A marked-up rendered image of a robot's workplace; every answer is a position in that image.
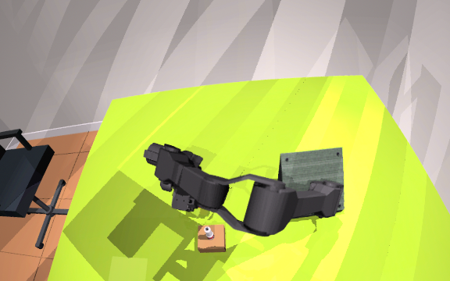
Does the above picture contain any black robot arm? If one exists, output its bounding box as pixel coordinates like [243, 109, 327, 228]
[143, 143, 345, 237]

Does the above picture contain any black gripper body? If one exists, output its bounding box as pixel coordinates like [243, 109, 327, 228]
[160, 166, 230, 205]

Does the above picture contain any tan square block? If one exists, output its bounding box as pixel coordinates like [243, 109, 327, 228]
[198, 224, 226, 253]

